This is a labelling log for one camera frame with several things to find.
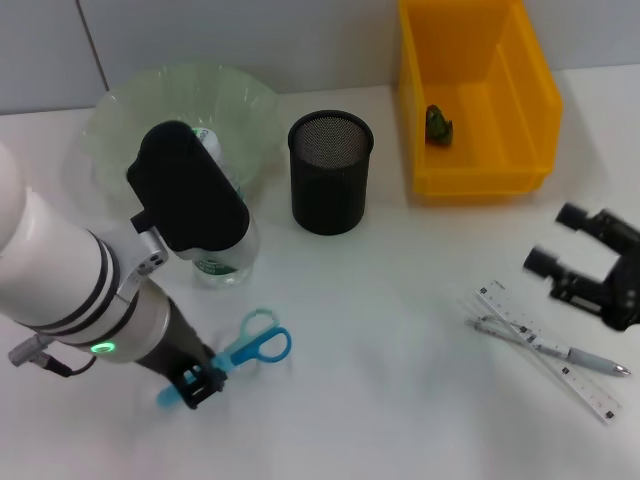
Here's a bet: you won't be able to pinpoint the blue teal capped scissors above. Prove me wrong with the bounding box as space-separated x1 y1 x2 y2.
156 307 292 409

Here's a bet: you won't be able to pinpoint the white grey ballpoint pen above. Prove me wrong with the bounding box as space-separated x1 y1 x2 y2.
467 314 632 379

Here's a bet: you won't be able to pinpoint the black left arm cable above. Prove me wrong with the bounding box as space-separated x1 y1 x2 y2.
7 334 97 377

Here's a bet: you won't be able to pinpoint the small green toy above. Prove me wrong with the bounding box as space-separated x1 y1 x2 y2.
424 103 456 148

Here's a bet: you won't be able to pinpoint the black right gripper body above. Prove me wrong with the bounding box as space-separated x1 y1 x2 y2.
602 219 640 331

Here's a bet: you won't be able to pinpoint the clear green-label water bottle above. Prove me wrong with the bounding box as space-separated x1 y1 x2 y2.
191 127 262 290

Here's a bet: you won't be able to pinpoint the black mesh trash can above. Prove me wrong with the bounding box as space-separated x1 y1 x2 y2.
287 110 375 236

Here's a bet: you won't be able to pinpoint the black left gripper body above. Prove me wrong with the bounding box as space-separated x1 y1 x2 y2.
134 295 214 385

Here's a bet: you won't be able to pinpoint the yellow plastic storage bin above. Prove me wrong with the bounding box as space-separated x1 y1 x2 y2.
398 0 565 199

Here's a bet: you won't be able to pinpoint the pale green wavy fruit plate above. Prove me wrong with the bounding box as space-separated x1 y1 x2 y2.
82 62 282 201

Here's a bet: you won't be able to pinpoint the clear plastic ruler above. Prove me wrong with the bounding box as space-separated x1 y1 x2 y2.
458 279 627 427

